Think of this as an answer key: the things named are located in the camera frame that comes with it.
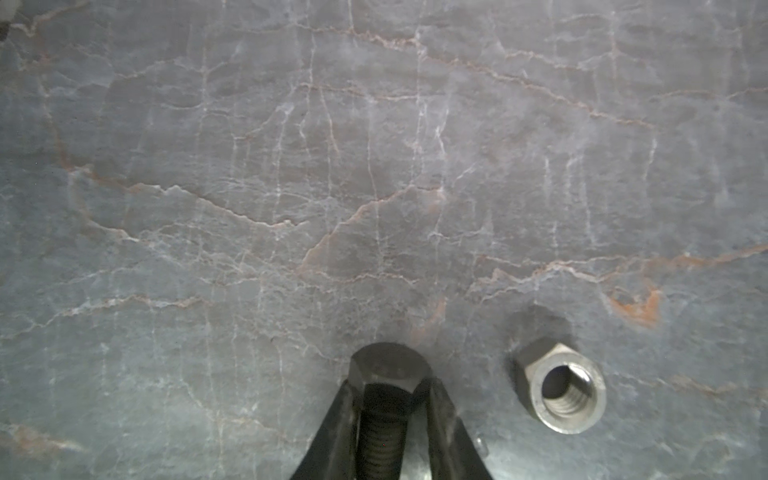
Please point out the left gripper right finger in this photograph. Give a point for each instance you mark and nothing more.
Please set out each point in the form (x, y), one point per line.
(452, 452)

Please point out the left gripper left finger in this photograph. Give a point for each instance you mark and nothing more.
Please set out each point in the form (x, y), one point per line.
(332, 452)

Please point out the silver hex nut far left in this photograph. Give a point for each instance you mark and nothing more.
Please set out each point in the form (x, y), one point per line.
(560, 387)

